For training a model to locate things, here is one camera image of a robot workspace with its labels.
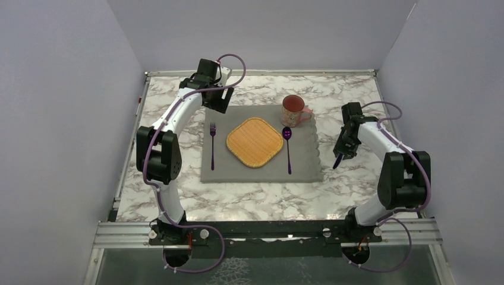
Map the purple iridescent knife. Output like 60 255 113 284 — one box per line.
332 154 344 169

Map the purple iridescent fork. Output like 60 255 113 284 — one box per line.
210 122 216 170

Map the grey scalloped cloth placemat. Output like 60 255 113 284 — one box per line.
200 104 323 183

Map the woven yellow wicker tray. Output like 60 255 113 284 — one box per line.
226 117 284 168

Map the purple iridescent spoon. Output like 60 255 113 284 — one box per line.
282 126 292 175

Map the pink patterned cup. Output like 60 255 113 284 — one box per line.
281 95 313 128

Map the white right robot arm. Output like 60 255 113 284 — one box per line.
333 102 431 242

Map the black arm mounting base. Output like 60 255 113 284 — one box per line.
149 220 382 259

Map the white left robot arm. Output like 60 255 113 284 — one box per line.
136 59 234 244

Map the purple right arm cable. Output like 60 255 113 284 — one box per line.
341 100 432 274

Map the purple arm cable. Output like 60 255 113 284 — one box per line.
141 53 247 274
341 100 432 274

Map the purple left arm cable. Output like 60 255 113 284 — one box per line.
141 53 247 274

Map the aluminium table frame rail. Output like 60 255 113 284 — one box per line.
83 221 158 285

